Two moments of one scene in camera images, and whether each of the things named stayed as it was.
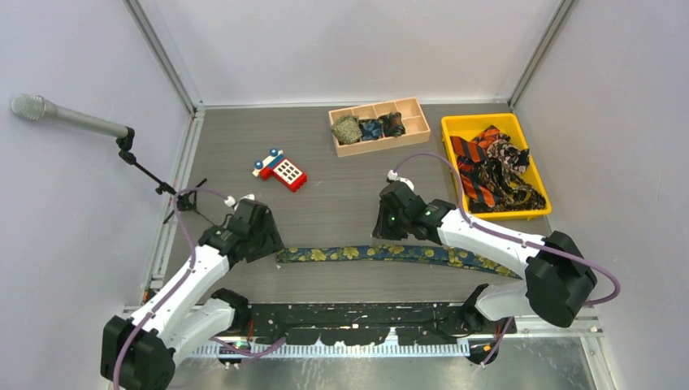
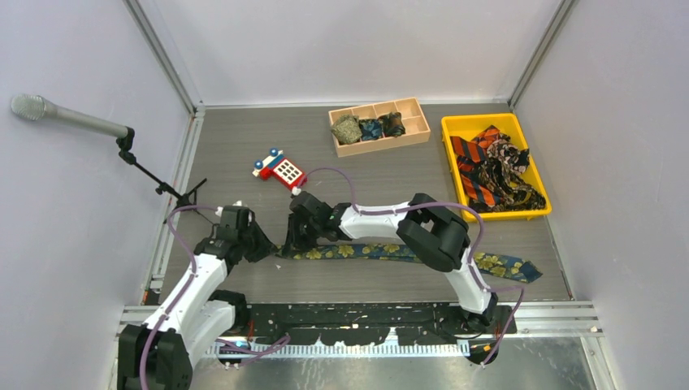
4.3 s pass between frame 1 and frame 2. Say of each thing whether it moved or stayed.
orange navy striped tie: stayed
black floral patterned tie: stayed
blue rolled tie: stayed
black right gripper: moved
